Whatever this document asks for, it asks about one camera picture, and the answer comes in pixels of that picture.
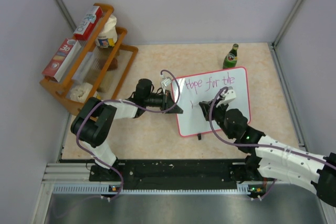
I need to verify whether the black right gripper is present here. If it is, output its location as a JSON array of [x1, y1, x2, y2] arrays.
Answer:
[[200, 98, 235, 140]]

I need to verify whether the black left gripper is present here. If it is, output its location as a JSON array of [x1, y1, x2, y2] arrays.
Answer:
[[144, 90, 182, 114]]

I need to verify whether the pink framed whiteboard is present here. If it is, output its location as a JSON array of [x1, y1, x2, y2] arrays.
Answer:
[[171, 66, 252, 137]]

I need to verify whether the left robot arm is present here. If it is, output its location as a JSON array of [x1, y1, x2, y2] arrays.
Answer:
[[70, 78, 183, 180]]

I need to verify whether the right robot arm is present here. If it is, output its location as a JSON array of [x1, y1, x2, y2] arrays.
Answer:
[[199, 101, 335, 206]]

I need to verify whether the green glass bottle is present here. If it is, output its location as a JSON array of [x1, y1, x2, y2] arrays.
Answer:
[[222, 44, 239, 69]]

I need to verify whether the brown wrapped package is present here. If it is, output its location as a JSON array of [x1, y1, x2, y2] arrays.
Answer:
[[108, 58, 118, 71]]

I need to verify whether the orange wooden shelf rack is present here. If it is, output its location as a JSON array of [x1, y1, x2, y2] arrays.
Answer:
[[40, 3, 138, 115]]

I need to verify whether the white crumpled bag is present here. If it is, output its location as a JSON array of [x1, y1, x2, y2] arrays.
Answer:
[[69, 82, 93, 103]]

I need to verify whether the white paper flour bag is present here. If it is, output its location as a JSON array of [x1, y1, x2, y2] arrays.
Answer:
[[95, 14, 118, 48]]

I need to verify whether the red white upper box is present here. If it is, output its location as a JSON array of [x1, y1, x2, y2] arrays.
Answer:
[[73, 5, 103, 41]]

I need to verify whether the red white box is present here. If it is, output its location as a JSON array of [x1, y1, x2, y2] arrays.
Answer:
[[42, 38, 81, 82], [73, 5, 103, 41]]

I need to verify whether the red white lower box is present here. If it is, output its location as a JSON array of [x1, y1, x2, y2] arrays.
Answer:
[[42, 38, 81, 82]]

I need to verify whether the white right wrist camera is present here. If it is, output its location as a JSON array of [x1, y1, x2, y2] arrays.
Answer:
[[216, 87, 236, 107]]

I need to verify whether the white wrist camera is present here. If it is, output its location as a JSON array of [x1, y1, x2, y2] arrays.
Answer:
[[161, 77, 172, 90], [216, 87, 236, 107]]

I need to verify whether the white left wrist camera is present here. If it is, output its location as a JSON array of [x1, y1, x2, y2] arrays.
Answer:
[[161, 77, 172, 90]]

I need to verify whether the aluminium rail with black base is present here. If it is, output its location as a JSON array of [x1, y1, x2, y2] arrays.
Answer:
[[43, 159, 273, 196]]

